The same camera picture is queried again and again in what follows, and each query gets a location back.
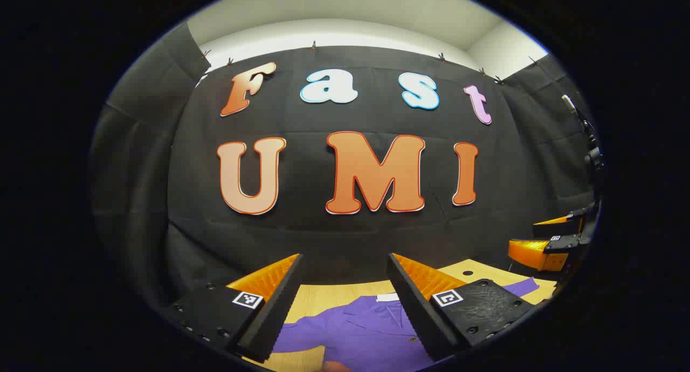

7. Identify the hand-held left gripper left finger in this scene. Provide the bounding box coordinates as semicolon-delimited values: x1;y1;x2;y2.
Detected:
161;252;304;364

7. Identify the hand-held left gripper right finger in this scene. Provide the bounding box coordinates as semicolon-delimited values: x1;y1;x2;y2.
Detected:
386;252;540;363

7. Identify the purple button shirt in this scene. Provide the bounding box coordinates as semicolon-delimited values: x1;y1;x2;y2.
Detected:
272;278;540;372

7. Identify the black articulated stand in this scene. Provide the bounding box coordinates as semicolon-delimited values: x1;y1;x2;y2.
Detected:
561;94;605;170

